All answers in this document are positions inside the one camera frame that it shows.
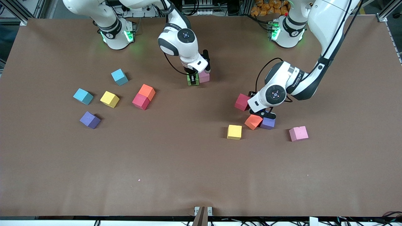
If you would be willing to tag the metal table edge bracket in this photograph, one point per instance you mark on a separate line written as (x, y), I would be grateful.
(196, 211)

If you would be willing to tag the light blue foam cube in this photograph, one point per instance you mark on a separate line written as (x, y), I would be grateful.
(83, 96)
(119, 77)

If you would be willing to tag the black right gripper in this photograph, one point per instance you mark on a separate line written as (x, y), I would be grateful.
(190, 71)

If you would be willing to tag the orange foam cube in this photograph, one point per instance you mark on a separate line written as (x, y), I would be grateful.
(252, 122)
(147, 91)

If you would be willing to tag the white electronics box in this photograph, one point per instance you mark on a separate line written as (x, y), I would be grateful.
(201, 12)

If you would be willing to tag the pink foam cube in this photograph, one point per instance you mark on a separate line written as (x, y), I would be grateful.
(298, 133)
(204, 78)

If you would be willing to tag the orange snack bag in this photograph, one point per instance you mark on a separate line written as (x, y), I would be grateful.
(267, 8)

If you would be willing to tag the green foam cube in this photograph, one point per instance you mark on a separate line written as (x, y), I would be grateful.
(192, 84)

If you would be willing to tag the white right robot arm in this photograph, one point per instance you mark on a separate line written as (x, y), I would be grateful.
(185, 44)

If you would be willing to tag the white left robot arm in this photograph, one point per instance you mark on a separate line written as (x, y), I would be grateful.
(326, 22)

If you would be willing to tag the aluminium frame post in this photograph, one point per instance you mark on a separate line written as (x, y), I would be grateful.
(246, 6)

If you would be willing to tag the purple foam cube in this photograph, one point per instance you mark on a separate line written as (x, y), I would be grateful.
(89, 120)
(268, 124)

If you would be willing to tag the yellow foam cube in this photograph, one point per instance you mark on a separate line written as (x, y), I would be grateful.
(234, 132)
(109, 99)

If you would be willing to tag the white power strip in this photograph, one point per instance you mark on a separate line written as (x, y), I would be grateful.
(135, 12)

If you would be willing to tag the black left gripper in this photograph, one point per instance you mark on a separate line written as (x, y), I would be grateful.
(252, 94)

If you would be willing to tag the red foam cube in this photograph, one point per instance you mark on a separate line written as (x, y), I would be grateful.
(241, 102)
(140, 102)

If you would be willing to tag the brown strip under bracket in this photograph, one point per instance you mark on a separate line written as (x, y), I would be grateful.
(201, 218)

